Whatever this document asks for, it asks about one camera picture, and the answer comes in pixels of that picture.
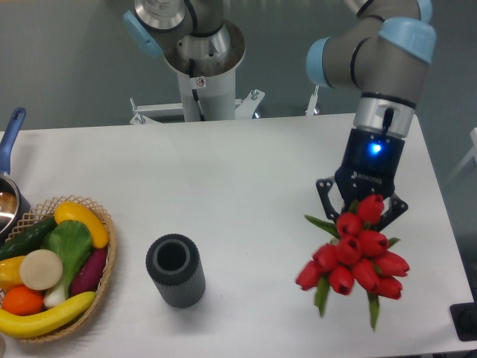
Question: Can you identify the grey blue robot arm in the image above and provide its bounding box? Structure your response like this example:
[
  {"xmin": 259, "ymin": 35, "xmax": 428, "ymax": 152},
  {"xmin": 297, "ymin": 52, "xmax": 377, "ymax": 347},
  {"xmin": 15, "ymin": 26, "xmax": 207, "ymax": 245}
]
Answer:
[{"xmin": 123, "ymin": 1, "xmax": 436, "ymax": 230}]

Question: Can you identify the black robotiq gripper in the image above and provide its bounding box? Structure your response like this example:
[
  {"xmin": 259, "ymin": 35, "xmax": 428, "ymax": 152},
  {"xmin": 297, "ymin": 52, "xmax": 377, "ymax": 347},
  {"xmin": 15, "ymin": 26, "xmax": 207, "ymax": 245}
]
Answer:
[{"xmin": 315, "ymin": 128, "xmax": 408, "ymax": 230}]

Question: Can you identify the white frame at right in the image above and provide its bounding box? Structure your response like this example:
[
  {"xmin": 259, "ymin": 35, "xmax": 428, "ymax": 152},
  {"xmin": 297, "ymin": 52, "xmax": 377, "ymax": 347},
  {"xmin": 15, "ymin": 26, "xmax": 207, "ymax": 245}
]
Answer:
[{"xmin": 443, "ymin": 128, "xmax": 476, "ymax": 188}]

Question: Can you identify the orange fruit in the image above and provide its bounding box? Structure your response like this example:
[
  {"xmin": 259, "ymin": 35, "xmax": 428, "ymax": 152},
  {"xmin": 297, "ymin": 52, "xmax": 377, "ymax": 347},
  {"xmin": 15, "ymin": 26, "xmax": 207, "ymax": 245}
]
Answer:
[{"xmin": 1, "ymin": 286, "xmax": 43, "ymax": 316}]

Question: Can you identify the blue handled saucepan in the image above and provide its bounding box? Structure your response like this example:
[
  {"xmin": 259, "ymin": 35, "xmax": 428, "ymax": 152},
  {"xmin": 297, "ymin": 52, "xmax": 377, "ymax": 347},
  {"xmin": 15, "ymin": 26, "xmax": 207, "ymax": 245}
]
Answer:
[{"xmin": 1, "ymin": 107, "xmax": 31, "ymax": 245}]

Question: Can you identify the yellow banana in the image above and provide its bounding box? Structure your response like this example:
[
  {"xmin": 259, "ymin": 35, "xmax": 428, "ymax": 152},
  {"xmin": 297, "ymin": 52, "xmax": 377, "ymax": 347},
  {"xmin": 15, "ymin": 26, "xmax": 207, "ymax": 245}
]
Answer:
[{"xmin": 1, "ymin": 292, "xmax": 96, "ymax": 339}]

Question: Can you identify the woven wicker basket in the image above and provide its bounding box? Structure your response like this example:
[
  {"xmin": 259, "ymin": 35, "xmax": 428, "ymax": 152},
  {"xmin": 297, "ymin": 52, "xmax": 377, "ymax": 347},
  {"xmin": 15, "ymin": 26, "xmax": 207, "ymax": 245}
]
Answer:
[{"xmin": 7, "ymin": 195, "xmax": 117, "ymax": 343}]

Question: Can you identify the black device at edge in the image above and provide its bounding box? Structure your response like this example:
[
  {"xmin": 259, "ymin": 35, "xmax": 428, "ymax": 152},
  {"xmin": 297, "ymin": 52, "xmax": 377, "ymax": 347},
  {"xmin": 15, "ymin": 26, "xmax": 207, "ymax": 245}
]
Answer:
[{"xmin": 449, "ymin": 302, "xmax": 476, "ymax": 342}]

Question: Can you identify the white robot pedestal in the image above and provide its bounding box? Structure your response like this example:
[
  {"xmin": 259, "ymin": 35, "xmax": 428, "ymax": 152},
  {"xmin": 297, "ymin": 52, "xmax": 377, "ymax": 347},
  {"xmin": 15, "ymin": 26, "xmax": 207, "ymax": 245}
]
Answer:
[{"xmin": 129, "ymin": 19, "xmax": 321, "ymax": 126}]

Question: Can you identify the dark grey ribbed vase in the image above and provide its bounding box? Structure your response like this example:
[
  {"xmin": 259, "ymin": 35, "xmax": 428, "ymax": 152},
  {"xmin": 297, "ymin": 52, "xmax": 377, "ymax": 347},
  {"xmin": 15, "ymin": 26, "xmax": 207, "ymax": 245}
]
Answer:
[{"xmin": 145, "ymin": 233, "xmax": 206, "ymax": 309}]

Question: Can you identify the red tulip bouquet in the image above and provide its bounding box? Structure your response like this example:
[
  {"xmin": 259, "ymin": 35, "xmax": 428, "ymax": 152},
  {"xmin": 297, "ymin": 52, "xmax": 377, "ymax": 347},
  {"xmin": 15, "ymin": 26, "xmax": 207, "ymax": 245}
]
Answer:
[{"xmin": 295, "ymin": 194, "xmax": 410, "ymax": 330}]

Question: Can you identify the round beige disc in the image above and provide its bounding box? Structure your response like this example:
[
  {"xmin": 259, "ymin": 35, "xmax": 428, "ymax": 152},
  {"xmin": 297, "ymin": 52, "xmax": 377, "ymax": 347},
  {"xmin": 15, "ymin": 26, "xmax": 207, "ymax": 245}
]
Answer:
[{"xmin": 19, "ymin": 249, "xmax": 63, "ymax": 291}]

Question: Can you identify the green cucumber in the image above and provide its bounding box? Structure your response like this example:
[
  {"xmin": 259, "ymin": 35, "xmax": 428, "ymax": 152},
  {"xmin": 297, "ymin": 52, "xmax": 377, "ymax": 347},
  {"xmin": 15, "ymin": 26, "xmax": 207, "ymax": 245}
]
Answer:
[{"xmin": 1, "ymin": 217, "xmax": 57, "ymax": 260}]

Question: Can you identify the yellow bell pepper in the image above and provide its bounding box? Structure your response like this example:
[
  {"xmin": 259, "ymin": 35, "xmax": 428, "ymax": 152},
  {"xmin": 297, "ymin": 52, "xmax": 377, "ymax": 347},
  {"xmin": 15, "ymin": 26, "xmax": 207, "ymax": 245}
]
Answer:
[{"xmin": 0, "ymin": 256, "xmax": 25, "ymax": 291}]

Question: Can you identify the purple eggplant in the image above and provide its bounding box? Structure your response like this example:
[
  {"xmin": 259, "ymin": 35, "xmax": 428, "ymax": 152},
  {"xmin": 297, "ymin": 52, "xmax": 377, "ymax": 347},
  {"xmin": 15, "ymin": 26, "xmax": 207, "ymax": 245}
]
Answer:
[{"xmin": 70, "ymin": 249, "xmax": 107, "ymax": 296}]

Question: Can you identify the green bok choy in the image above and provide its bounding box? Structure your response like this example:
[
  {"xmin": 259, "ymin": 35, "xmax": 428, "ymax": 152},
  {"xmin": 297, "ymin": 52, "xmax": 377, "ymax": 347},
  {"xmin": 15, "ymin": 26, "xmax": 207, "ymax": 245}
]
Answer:
[{"xmin": 42, "ymin": 220, "xmax": 92, "ymax": 309}]

